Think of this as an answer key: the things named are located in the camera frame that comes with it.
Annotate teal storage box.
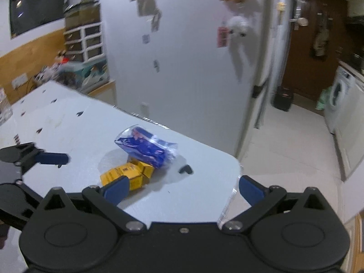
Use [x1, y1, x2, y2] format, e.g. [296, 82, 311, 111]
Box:
[55, 61, 110, 93]

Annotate glass fish tank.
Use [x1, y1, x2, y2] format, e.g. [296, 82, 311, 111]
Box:
[63, 1, 101, 30]

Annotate yellow cardboard box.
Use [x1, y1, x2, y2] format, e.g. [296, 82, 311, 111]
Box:
[100, 161, 155, 194]

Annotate white plush toy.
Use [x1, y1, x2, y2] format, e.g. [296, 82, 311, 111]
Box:
[227, 15, 248, 37]

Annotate blue plastic wrapper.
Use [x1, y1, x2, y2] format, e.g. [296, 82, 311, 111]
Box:
[114, 125, 179, 169]

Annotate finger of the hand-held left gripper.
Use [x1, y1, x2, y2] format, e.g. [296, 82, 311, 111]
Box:
[0, 143, 69, 169]

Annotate white kitchen base cabinets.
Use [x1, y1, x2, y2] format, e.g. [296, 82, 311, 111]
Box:
[336, 74, 364, 181]

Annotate white wall socket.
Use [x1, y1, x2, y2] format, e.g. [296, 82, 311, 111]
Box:
[11, 74, 28, 89]

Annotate pink hanging tag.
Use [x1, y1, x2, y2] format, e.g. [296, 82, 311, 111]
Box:
[217, 26, 230, 48]

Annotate hanging dark apron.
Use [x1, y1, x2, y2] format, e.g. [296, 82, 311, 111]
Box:
[310, 13, 332, 60]

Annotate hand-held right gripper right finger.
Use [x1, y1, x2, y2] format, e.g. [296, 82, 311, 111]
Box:
[221, 175, 342, 234]

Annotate grey printed table mat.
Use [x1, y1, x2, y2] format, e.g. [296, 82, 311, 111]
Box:
[0, 80, 242, 225]

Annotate white drawer unit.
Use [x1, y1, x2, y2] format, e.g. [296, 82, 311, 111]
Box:
[63, 23, 103, 63]

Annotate clear plastic bottle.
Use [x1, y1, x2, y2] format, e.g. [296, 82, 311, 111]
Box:
[0, 88, 13, 126]

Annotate black floor box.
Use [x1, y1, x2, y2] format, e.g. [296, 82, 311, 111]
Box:
[273, 87, 295, 112]

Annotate green plastic bag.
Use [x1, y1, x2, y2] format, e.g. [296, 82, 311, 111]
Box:
[316, 87, 332, 111]

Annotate dark brown door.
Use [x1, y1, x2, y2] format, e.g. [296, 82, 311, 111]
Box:
[281, 0, 349, 103]

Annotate dark wall screen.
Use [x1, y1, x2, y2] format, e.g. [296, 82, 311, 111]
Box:
[9, 0, 69, 39]

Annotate white washing machine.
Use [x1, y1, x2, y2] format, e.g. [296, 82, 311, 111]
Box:
[324, 66, 356, 135]

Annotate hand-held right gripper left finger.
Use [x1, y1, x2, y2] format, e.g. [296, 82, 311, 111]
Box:
[31, 176, 148, 233]

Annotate hanging ladle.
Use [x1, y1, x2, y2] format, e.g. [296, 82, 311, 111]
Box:
[290, 14, 309, 29]

